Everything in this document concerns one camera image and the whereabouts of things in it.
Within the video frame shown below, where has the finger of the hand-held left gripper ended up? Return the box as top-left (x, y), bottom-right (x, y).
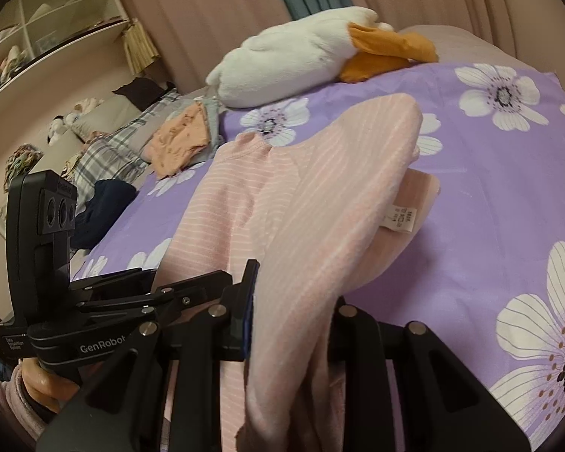
top-left (82, 270), bottom-right (234, 324)
top-left (70, 267), bottom-right (159, 295)

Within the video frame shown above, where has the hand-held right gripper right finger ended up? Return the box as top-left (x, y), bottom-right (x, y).
top-left (330, 296), bottom-right (531, 452)

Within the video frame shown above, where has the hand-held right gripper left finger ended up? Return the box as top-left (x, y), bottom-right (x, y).
top-left (38, 259), bottom-right (260, 452)

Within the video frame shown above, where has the pink striped small garment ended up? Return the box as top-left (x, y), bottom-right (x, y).
top-left (157, 93), bottom-right (441, 452)

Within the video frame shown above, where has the person's left forearm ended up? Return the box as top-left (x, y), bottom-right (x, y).
top-left (0, 376), bottom-right (53, 435)

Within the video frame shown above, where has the person's left hand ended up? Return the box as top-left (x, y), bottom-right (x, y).
top-left (21, 359), bottom-right (80, 414)

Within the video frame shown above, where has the dark navy cloth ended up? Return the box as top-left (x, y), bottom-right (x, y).
top-left (70, 179), bottom-right (138, 250)

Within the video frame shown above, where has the multicoloured knitted item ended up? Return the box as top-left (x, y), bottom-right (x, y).
top-left (2, 144), bottom-right (44, 194)

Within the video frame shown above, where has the grey plaid cloth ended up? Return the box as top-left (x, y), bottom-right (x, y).
top-left (70, 89), bottom-right (182, 195)

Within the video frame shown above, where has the black and white plush toy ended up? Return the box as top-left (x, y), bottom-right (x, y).
top-left (46, 98), bottom-right (105, 147)

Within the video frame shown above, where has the orange-pink garment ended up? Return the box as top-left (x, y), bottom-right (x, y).
top-left (146, 102), bottom-right (214, 180)

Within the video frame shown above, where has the black cloth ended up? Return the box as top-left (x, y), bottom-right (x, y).
top-left (113, 74), bottom-right (176, 110)

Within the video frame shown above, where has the purple floral bed sheet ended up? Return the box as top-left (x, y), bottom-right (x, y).
top-left (70, 61), bottom-right (565, 446)

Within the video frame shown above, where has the yellow tasselled cloth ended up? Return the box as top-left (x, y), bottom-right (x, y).
top-left (122, 19), bottom-right (162, 75)

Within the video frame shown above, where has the white open shelf unit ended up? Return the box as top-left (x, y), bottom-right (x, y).
top-left (0, 0), bottom-right (133, 107)

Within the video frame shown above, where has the white plush goose toy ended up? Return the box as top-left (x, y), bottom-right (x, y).
top-left (206, 6), bottom-right (440, 109)

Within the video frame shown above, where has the beige curtain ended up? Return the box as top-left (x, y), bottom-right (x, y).
top-left (110, 0), bottom-right (565, 92)

